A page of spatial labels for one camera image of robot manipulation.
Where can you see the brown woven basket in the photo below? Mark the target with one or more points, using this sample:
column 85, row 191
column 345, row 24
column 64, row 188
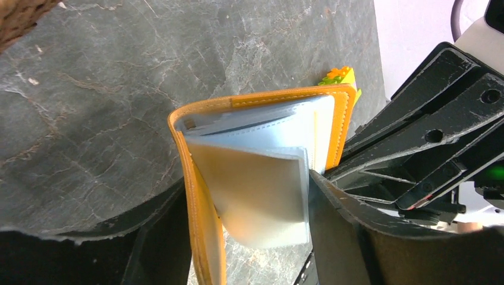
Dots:
column 19, row 17

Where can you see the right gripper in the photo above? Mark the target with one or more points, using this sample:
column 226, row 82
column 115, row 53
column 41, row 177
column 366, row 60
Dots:
column 446, row 166

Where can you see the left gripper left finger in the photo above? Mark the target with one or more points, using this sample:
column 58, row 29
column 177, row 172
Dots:
column 148, row 244

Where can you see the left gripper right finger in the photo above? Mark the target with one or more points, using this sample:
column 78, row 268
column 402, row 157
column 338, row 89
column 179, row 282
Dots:
column 355, row 243

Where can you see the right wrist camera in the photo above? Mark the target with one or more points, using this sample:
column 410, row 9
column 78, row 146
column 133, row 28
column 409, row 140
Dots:
column 483, row 39

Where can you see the pink and green brick stack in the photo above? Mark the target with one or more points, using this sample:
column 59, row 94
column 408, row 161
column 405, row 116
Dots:
column 344, row 75

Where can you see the yellow leather card holder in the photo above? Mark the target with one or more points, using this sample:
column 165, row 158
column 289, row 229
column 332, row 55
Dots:
column 246, row 161

